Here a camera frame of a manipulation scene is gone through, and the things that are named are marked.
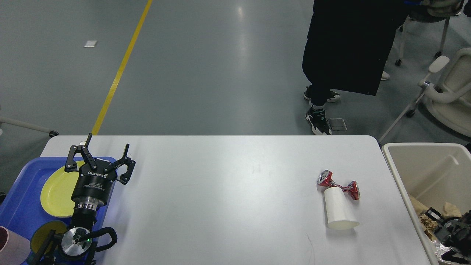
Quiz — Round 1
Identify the right metal floor plate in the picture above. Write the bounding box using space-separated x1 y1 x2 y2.
328 119 348 131

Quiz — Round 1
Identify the crumpled brown paper ball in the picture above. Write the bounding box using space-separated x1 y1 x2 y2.
418 213 438 241

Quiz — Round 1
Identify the chair leg with caster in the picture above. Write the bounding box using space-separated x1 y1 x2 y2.
0 116 59 138

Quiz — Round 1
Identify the white paper cup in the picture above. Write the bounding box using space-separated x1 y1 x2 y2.
323 187 360 230

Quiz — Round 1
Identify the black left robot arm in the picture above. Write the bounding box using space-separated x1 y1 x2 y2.
30 134 136 265

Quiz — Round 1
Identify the pink mug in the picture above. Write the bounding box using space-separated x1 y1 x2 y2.
0 226 31 265

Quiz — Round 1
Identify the seated person in black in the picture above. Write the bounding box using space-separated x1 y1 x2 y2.
302 0 412 135

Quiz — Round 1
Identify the beige plastic bin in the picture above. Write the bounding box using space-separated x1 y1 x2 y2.
382 143 471 265

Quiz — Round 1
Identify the brown paper bag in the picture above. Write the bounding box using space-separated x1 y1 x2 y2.
408 194 429 216
442 202 462 218

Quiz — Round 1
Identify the yellow plate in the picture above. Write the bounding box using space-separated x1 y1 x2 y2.
40 166 79 218

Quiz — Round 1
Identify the red foil wrapper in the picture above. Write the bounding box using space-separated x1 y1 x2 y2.
316 169 361 200

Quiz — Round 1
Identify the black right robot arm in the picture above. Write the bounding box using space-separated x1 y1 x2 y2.
424 208 471 264

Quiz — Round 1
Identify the blue plastic tray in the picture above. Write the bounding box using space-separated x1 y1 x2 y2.
0 157 108 265

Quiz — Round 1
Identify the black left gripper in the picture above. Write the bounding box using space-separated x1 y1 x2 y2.
65 133 136 211

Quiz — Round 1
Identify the dark teal mug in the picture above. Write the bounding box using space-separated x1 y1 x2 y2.
26 220 67 265

